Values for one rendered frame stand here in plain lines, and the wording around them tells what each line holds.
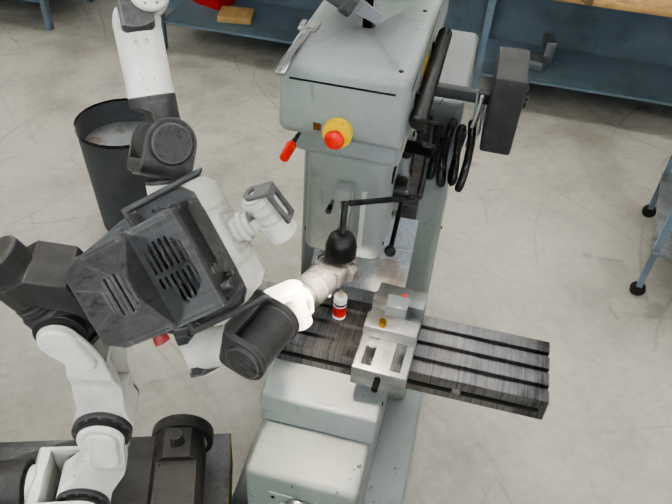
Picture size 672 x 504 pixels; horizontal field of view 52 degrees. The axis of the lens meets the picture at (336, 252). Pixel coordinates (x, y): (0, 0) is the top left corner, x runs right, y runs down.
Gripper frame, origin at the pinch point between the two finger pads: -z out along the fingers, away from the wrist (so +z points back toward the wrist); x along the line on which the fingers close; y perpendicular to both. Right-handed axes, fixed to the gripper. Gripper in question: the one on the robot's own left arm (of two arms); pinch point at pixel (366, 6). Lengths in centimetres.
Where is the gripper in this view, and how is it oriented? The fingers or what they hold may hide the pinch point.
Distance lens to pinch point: 149.8
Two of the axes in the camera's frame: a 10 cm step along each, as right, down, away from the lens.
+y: 5.5, -6.3, -5.5
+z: -8.3, -4.2, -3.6
